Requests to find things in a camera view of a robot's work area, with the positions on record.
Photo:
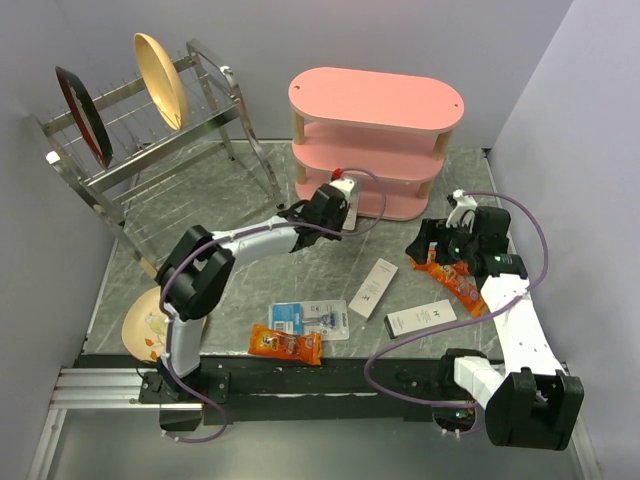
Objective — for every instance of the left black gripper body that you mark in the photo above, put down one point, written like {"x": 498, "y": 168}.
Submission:
{"x": 337, "y": 223}

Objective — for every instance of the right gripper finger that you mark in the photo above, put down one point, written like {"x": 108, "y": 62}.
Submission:
{"x": 418, "y": 249}
{"x": 430, "y": 230}

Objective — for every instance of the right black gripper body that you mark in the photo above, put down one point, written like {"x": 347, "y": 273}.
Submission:
{"x": 456, "y": 244}

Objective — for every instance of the white razor box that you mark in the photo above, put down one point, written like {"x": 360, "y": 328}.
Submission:
{"x": 419, "y": 318}
{"x": 373, "y": 288}

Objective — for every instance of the pink three-tier shelf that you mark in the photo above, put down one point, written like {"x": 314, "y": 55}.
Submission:
{"x": 390, "y": 131}

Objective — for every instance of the blue razor blister pack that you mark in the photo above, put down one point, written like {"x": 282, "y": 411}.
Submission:
{"x": 329, "y": 318}
{"x": 349, "y": 224}

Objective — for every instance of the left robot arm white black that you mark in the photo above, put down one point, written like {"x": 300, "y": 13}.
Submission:
{"x": 194, "y": 276}

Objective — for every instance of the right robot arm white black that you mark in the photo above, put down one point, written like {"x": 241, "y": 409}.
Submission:
{"x": 533, "y": 402}

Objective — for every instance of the orange razor bag right upper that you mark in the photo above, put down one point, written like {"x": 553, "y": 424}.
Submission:
{"x": 425, "y": 265}

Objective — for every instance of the orange razor bag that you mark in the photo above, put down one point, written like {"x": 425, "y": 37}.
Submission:
{"x": 425, "y": 265}
{"x": 270, "y": 343}
{"x": 457, "y": 279}

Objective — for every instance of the orange razor bag right lower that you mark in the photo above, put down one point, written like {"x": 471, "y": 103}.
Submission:
{"x": 457, "y": 279}

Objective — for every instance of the orange razor bag front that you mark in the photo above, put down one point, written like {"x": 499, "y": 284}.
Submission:
{"x": 270, "y": 343}

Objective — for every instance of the metal dish rack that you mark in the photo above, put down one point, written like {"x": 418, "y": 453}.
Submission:
{"x": 147, "y": 153}

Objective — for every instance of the yellow wooden plate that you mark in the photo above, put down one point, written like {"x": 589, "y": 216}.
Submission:
{"x": 162, "y": 80}

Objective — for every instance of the bird painted wooden plate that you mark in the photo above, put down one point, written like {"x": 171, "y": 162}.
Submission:
{"x": 144, "y": 334}

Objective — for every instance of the black red plate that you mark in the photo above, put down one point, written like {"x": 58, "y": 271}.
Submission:
{"x": 86, "y": 116}

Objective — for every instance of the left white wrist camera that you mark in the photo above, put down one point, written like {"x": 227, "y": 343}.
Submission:
{"x": 346, "y": 184}

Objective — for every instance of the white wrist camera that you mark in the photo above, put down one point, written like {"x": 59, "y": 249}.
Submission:
{"x": 346, "y": 184}
{"x": 462, "y": 205}

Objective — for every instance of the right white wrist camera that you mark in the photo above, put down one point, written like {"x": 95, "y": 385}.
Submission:
{"x": 462, "y": 205}

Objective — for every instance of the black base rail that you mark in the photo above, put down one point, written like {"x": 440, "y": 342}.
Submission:
{"x": 249, "y": 389}

